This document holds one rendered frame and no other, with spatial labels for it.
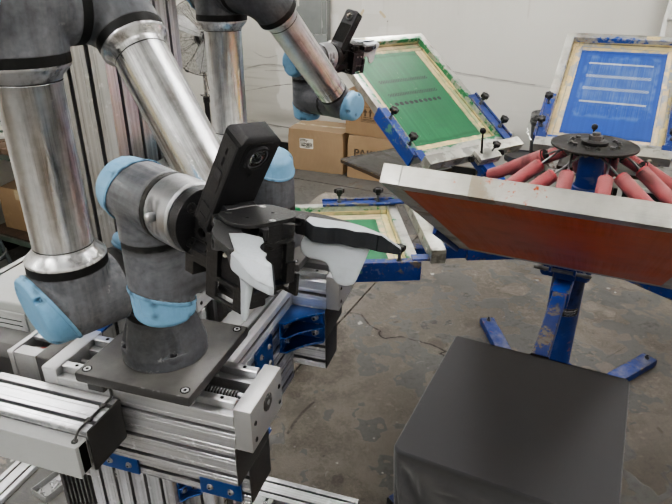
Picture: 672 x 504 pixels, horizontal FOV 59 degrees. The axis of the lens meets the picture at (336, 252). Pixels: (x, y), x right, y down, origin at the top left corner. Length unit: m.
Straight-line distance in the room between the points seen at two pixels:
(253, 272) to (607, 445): 1.15
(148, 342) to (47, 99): 0.43
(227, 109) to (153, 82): 0.65
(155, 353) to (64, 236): 0.27
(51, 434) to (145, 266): 0.54
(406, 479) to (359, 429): 1.41
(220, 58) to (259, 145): 0.95
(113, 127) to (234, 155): 0.67
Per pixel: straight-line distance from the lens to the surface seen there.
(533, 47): 5.67
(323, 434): 2.78
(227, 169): 0.53
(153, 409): 1.15
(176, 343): 1.07
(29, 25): 0.85
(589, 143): 2.32
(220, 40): 1.46
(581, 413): 1.54
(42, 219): 0.92
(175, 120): 0.82
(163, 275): 0.70
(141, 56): 0.86
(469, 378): 1.57
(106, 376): 1.11
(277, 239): 0.53
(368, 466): 2.65
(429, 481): 1.38
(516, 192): 1.05
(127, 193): 0.66
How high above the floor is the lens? 1.89
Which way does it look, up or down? 26 degrees down
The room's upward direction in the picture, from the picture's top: straight up
